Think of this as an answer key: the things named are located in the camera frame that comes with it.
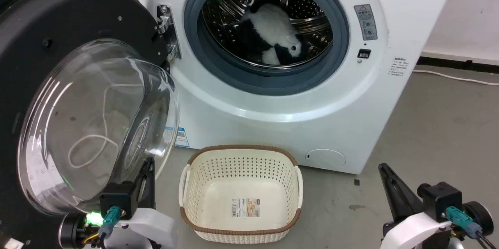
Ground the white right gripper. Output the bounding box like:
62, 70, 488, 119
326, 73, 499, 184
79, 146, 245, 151
378, 163, 494, 249

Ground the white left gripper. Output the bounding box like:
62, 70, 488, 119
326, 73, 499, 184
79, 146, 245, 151
58, 158, 179, 249

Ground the white front-load washing machine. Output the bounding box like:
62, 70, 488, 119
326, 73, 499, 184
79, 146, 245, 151
102, 0, 462, 175

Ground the metal door hinge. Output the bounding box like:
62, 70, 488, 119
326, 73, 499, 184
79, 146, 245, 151
156, 4, 182, 61

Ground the black washer door glass bowl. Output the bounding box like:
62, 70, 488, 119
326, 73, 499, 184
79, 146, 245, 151
0, 0, 181, 249

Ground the blue white energy label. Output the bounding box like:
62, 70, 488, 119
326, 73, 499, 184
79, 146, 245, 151
163, 125, 190, 148

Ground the round drain filter cover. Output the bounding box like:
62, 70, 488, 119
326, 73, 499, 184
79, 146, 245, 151
305, 148, 347, 170

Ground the cream perforated laundry basket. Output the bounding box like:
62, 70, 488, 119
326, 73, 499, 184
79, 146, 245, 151
179, 145, 304, 244

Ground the paper product label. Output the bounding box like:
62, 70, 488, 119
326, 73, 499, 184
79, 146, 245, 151
231, 198, 261, 218

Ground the small text sticker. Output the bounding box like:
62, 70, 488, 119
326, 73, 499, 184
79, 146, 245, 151
389, 57, 408, 79

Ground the black baseboard strip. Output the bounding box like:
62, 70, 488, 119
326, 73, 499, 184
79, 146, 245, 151
416, 57, 499, 76

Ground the grey warning sticker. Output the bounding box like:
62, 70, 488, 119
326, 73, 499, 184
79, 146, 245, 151
354, 4, 378, 41

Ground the black white panda plush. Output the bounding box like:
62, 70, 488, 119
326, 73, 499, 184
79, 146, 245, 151
236, 3, 309, 65

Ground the stainless steel washer drum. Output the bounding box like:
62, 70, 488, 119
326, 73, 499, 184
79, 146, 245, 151
201, 0, 334, 69

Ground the teal plug left camera cable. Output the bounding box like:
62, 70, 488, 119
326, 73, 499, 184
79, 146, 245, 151
90, 206, 121, 246

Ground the teal plug camera cable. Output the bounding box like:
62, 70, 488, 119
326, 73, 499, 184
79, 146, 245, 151
446, 206, 499, 249
90, 206, 121, 246

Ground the teal plug right camera cable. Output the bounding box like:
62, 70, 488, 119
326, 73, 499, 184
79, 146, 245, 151
446, 206, 499, 249

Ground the white floor cable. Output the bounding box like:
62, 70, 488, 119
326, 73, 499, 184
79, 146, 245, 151
412, 69, 499, 87

